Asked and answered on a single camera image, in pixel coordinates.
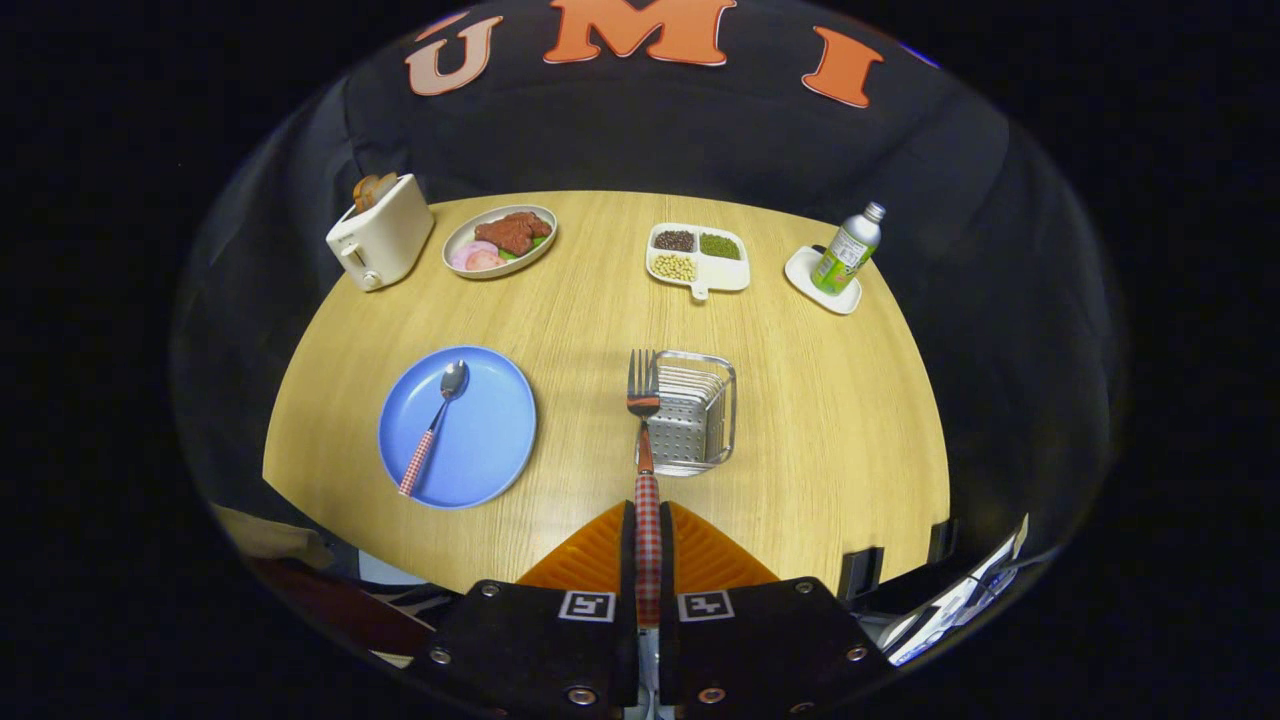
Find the metal wire cutlery basket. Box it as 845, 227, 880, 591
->
640, 350, 738, 478

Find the grey oval plate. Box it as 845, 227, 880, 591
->
442, 205, 558, 279

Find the green labelled bottle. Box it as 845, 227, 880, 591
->
811, 201, 887, 297

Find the white divided dish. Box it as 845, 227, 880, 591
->
645, 222, 751, 302

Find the checkered handle spoon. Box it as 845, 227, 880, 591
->
398, 360, 469, 498

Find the blue round plate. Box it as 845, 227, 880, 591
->
378, 346, 538, 510

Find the white square coaster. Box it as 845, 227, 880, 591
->
784, 245, 863, 316

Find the checkered handle fork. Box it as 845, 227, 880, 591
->
627, 349, 663, 629

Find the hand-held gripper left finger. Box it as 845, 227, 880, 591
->
405, 500, 641, 720

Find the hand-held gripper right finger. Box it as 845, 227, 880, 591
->
658, 500, 896, 720

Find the white toaster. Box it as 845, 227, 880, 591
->
326, 174, 436, 292

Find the brown grilled meat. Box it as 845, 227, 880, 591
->
474, 211, 553, 257

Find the black backdrop cloth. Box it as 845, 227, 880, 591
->
170, 0, 1131, 601

